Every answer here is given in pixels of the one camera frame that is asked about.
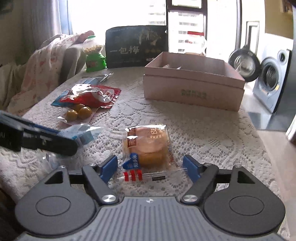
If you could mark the green candy dispenser toy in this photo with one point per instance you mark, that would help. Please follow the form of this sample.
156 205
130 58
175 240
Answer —
95 60

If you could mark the floral blanket on sofa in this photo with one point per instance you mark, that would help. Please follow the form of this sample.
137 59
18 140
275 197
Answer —
44 74

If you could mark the grey front-load washing machine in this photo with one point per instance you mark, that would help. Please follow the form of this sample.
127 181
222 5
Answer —
269 75

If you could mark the red-lid clear plastic jar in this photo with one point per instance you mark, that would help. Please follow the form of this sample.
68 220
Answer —
197 43

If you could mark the red snack bag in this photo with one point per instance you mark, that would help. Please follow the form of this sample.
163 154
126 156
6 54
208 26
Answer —
93 96

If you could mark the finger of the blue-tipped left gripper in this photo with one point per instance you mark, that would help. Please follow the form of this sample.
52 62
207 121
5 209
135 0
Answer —
40 137

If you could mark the small silver-blue sachet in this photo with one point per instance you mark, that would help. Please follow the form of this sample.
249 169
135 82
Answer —
95 80

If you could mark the black plum snack bag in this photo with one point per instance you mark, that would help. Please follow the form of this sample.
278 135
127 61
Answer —
133 46

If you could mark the beige sofa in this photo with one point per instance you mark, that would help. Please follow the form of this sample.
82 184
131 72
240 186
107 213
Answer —
9 76

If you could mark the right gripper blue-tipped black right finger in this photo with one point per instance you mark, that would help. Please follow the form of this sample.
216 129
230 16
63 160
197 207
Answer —
203 178

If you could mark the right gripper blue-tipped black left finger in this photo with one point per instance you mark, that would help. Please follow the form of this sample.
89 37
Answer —
97 178

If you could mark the green olives vacuum pack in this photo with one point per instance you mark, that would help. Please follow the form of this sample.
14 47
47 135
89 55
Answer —
77 114

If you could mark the packaged meat floss cake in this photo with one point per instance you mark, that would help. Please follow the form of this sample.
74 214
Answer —
147 154

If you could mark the blue snack packet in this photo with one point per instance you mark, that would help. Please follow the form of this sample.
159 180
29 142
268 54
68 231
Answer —
82 134

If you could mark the pink cardboard gift box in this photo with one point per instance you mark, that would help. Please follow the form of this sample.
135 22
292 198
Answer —
193 79

